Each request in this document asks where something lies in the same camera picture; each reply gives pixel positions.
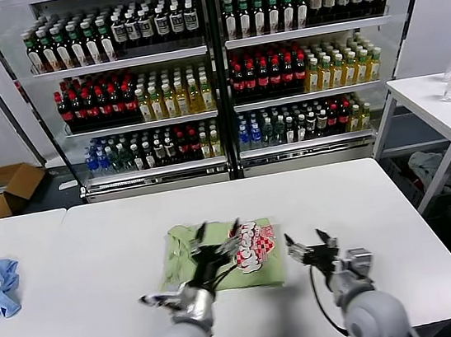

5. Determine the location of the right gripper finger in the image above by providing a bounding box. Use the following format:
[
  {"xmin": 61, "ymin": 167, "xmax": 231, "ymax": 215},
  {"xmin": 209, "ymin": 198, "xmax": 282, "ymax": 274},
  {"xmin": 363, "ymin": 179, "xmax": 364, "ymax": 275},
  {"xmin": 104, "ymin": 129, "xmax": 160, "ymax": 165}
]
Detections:
[
  {"xmin": 314, "ymin": 226, "xmax": 340, "ymax": 252},
  {"xmin": 283, "ymin": 230, "xmax": 312, "ymax": 267}
]

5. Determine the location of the white side table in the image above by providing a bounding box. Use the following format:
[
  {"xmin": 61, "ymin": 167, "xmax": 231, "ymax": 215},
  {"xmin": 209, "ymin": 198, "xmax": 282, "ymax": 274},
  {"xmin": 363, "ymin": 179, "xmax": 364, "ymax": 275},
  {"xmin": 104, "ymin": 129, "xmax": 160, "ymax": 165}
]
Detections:
[{"xmin": 363, "ymin": 71, "xmax": 451, "ymax": 219}]

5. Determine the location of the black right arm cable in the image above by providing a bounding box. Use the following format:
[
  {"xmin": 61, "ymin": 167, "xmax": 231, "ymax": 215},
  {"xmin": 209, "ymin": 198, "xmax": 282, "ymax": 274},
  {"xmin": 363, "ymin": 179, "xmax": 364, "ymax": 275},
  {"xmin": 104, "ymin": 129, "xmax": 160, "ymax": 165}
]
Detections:
[{"xmin": 307, "ymin": 263, "xmax": 350, "ymax": 337}]

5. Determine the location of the clear green water bottle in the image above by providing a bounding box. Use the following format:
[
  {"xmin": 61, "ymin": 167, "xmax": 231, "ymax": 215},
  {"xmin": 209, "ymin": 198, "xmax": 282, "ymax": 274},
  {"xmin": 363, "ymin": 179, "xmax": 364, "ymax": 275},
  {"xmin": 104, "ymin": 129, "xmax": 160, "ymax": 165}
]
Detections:
[
  {"xmin": 108, "ymin": 145, "xmax": 123, "ymax": 174},
  {"xmin": 261, "ymin": 117, "xmax": 276, "ymax": 147},
  {"xmin": 272, "ymin": 115, "xmax": 288, "ymax": 146}
]

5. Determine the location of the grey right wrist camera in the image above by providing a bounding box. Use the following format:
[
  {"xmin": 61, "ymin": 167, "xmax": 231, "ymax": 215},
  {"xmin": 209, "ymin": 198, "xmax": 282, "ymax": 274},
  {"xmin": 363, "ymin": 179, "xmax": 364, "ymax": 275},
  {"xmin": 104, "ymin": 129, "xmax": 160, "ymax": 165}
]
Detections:
[{"xmin": 341, "ymin": 245, "xmax": 378, "ymax": 275}]

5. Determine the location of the yellow tea bottle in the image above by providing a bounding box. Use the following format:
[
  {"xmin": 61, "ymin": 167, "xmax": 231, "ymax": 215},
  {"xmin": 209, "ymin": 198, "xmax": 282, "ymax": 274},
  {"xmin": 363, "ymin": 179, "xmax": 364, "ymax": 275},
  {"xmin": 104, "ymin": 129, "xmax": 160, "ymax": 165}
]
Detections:
[
  {"xmin": 199, "ymin": 131, "xmax": 212, "ymax": 159},
  {"xmin": 160, "ymin": 82, "xmax": 178, "ymax": 119},
  {"xmin": 367, "ymin": 46, "xmax": 384, "ymax": 82},
  {"xmin": 209, "ymin": 129, "xmax": 223, "ymax": 157},
  {"xmin": 355, "ymin": 49, "xmax": 372, "ymax": 84},
  {"xmin": 186, "ymin": 78, "xmax": 204, "ymax": 115},
  {"xmin": 173, "ymin": 80, "xmax": 192, "ymax": 117},
  {"xmin": 200, "ymin": 76, "xmax": 217, "ymax": 112},
  {"xmin": 317, "ymin": 55, "xmax": 336, "ymax": 91},
  {"xmin": 349, "ymin": 104, "xmax": 363, "ymax": 132},
  {"xmin": 331, "ymin": 54, "xmax": 348, "ymax": 89},
  {"xmin": 148, "ymin": 84, "xmax": 166, "ymax": 122},
  {"xmin": 134, "ymin": 87, "xmax": 153, "ymax": 123},
  {"xmin": 304, "ymin": 58, "xmax": 322, "ymax": 93},
  {"xmin": 343, "ymin": 51, "xmax": 360, "ymax": 87},
  {"xmin": 359, "ymin": 102, "xmax": 374, "ymax": 130}
]

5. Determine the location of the green cap tea bottle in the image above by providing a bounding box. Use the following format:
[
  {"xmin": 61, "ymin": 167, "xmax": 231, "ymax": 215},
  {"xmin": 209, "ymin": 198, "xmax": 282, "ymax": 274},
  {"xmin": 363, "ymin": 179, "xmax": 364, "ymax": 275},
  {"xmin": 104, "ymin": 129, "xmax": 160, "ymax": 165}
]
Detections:
[
  {"xmin": 94, "ymin": 16, "xmax": 118, "ymax": 63},
  {"xmin": 64, "ymin": 22, "xmax": 88, "ymax": 68},
  {"xmin": 249, "ymin": 0, "xmax": 270, "ymax": 37},
  {"xmin": 22, "ymin": 31, "xmax": 44, "ymax": 75},
  {"xmin": 295, "ymin": 0, "xmax": 313, "ymax": 29},
  {"xmin": 265, "ymin": 0, "xmax": 284, "ymax": 34},
  {"xmin": 280, "ymin": 0, "xmax": 299, "ymax": 32},
  {"xmin": 49, "ymin": 25, "xmax": 73, "ymax": 70},
  {"xmin": 35, "ymin": 28, "xmax": 58, "ymax": 73},
  {"xmin": 235, "ymin": 0, "xmax": 256, "ymax": 39},
  {"xmin": 220, "ymin": 0, "xmax": 241, "ymax": 40},
  {"xmin": 79, "ymin": 19, "xmax": 102, "ymax": 66}
]

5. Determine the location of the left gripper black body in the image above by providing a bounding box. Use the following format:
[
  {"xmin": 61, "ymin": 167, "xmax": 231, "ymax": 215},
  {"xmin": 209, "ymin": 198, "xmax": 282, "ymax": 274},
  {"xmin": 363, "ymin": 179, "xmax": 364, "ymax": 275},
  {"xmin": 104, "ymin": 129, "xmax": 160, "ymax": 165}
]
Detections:
[{"xmin": 189, "ymin": 244, "xmax": 233, "ymax": 287}]

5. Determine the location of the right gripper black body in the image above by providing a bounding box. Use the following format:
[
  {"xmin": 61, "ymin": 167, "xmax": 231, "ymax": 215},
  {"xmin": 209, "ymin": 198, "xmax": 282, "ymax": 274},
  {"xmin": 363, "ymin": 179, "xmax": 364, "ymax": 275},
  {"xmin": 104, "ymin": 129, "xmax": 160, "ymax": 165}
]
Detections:
[{"xmin": 303, "ymin": 241, "xmax": 345, "ymax": 280}]

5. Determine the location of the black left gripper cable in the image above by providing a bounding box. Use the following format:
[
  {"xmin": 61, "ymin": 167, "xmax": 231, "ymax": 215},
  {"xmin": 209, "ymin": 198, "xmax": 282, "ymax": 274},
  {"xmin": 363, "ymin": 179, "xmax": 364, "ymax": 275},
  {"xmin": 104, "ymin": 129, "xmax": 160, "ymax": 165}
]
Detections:
[{"xmin": 209, "ymin": 262, "xmax": 245, "ymax": 293}]

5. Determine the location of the light green t-shirt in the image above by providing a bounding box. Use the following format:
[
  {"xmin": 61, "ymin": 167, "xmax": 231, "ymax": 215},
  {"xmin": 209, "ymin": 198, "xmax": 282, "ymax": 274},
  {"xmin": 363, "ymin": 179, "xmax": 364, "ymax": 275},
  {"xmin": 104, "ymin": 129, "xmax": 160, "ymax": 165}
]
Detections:
[{"xmin": 152, "ymin": 211, "xmax": 289, "ymax": 303}]

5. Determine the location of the blue water bottle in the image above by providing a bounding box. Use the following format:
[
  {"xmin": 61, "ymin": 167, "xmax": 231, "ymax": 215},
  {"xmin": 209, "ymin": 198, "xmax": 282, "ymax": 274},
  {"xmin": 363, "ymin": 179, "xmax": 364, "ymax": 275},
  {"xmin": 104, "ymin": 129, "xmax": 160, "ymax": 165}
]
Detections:
[
  {"xmin": 237, "ymin": 123, "xmax": 252, "ymax": 151},
  {"xmin": 84, "ymin": 150, "xmax": 99, "ymax": 177},
  {"xmin": 248, "ymin": 122, "xmax": 263, "ymax": 149},
  {"xmin": 96, "ymin": 148, "xmax": 110, "ymax": 176}
]

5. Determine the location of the red cap cola bottle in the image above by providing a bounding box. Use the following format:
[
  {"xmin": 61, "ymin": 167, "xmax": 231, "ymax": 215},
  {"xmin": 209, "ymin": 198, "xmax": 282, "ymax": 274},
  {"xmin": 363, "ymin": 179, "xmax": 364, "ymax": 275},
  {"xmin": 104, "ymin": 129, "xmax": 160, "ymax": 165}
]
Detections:
[
  {"xmin": 336, "ymin": 101, "xmax": 353, "ymax": 134},
  {"xmin": 267, "ymin": 57, "xmax": 285, "ymax": 92},
  {"xmin": 242, "ymin": 61, "xmax": 260, "ymax": 96},
  {"xmin": 229, "ymin": 63, "xmax": 247, "ymax": 98},
  {"xmin": 121, "ymin": 81, "xmax": 139, "ymax": 116},
  {"xmin": 255, "ymin": 59, "xmax": 272, "ymax": 95},
  {"xmin": 174, "ymin": 129, "xmax": 190, "ymax": 163},
  {"xmin": 81, "ymin": 87, "xmax": 101, "ymax": 124},
  {"xmin": 326, "ymin": 103, "xmax": 341, "ymax": 135},
  {"xmin": 186, "ymin": 129, "xmax": 202, "ymax": 161},
  {"xmin": 94, "ymin": 85, "xmax": 113, "ymax": 122},
  {"xmin": 54, "ymin": 91, "xmax": 73, "ymax": 127},
  {"xmin": 108, "ymin": 82, "xmax": 127, "ymax": 119},
  {"xmin": 280, "ymin": 55, "xmax": 298, "ymax": 91},
  {"xmin": 68, "ymin": 90, "xmax": 87, "ymax": 125},
  {"xmin": 293, "ymin": 53, "xmax": 309, "ymax": 88}
]

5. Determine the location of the white beverage display shelf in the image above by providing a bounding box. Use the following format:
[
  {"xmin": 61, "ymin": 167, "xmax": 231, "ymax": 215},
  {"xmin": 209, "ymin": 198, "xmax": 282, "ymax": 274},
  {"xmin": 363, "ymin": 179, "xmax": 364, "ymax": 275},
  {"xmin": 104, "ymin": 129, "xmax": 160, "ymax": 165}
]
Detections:
[
  {"xmin": 205, "ymin": 0, "xmax": 451, "ymax": 181},
  {"xmin": 0, "ymin": 0, "xmax": 237, "ymax": 216}
]

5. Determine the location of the small dark tea bottle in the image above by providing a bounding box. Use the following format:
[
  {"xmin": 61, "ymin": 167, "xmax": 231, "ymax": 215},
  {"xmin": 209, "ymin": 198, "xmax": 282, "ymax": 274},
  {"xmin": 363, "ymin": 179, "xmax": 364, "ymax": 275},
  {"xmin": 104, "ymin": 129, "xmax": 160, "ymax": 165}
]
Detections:
[
  {"xmin": 153, "ymin": 138, "xmax": 167, "ymax": 167},
  {"xmin": 316, "ymin": 109, "xmax": 331, "ymax": 138},
  {"xmin": 142, "ymin": 141, "xmax": 156, "ymax": 170},
  {"xmin": 294, "ymin": 112, "xmax": 309, "ymax": 142},
  {"xmin": 284, "ymin": 114, "xmax": 298, "ymax": 143},
  {"xmin": 162, "ymin": 137, "xmax": 178, "ymax": 166},
  {"xmin": 130, "ymin": 143, "xmax": 146, "ymax": 171},
  {"xmin": 305, "ymin": 111, "xmax": 321, "ymax": 140}
]

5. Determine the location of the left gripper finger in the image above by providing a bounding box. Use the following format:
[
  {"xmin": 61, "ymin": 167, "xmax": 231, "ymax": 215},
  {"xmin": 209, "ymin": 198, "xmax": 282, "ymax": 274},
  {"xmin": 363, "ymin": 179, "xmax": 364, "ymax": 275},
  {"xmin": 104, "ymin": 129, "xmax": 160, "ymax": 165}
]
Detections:
[
  {"xmin": 214, "ymin": 217, "xmax": 246, "ymax": 256},
  {"xmin": 186, "ymin": 220, "xmax": 213, "ymax": 256}
]

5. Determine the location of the grey green cloth pile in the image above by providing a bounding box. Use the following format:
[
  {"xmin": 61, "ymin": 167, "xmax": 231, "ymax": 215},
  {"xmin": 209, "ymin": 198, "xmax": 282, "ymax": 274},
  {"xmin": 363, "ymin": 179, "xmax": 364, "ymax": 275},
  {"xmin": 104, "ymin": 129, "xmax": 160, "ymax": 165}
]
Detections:
[{"xmin": 406, "ymin": 147, "xmax": 451, "ymax": 194}]

